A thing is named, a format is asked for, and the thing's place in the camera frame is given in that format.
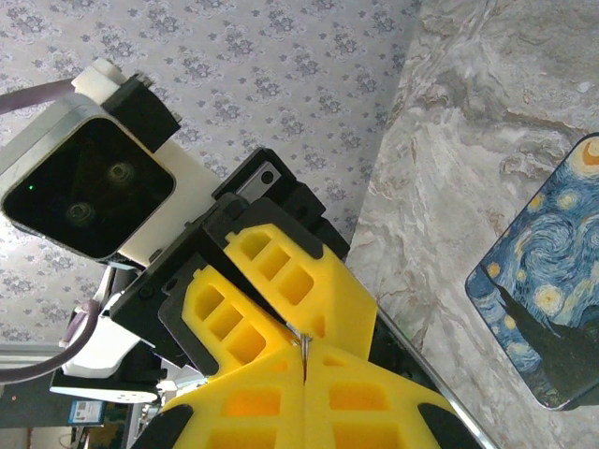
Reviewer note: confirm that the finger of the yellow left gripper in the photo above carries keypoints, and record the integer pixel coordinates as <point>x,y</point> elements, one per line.
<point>220,318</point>
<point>337,299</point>

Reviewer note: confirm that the blue white labelled box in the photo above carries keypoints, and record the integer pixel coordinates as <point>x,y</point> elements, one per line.
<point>86,411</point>

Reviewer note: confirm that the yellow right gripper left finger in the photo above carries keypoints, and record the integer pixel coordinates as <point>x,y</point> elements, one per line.
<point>262,397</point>

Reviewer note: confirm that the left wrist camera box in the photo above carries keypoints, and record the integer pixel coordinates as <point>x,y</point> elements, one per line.
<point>89,187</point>

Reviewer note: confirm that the starry night painted tin box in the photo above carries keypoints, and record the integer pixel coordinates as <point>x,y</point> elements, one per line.
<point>552,280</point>

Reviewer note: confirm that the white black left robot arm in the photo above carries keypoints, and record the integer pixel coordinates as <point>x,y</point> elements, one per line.
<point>93,355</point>

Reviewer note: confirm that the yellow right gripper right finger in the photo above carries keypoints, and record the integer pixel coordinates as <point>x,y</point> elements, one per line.
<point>365,397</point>

